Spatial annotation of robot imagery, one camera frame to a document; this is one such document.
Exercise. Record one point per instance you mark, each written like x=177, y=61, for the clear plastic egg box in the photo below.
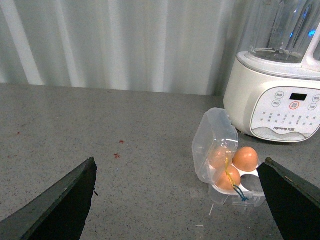
x=216, y=130

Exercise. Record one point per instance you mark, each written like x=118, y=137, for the brown egg back right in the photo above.
x=246, y=159

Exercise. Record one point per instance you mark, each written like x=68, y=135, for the brown egg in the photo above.
x=246, y=159
x=227, y=181
x=217, y=157

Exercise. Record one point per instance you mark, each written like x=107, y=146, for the brown egg front left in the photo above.
x=227, y=181

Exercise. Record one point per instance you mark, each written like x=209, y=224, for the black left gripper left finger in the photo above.
x=59, y=213

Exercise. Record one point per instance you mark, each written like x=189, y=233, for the white Joyoung blender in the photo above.
x=273, y=91

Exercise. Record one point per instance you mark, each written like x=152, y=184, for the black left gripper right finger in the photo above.
x=293, y=201

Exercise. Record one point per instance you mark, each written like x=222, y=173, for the yellow blue rubber band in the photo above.
x=233, y=183

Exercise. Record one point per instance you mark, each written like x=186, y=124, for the brown egg back left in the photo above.
x=217, y=157

